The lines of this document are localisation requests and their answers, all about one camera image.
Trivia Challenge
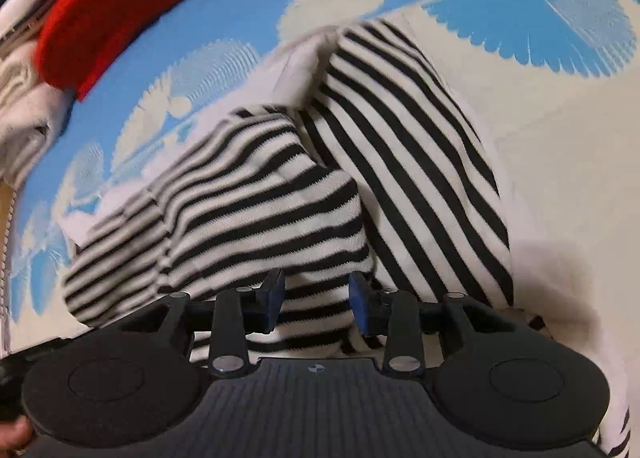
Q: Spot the white fluffy folded blanket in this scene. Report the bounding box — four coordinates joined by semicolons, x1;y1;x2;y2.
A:
0;83;77;189

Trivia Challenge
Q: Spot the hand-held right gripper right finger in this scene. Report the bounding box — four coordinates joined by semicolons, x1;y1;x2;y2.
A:
347;272;502;382

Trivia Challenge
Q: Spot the person's left hand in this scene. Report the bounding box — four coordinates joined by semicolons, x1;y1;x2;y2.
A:
0;419;35;458

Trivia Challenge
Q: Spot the striped shirt with white vest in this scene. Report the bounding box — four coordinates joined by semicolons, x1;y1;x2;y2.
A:
57;13;632;457

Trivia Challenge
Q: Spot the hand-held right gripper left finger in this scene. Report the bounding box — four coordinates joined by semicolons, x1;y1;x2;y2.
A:
117;268;287;380

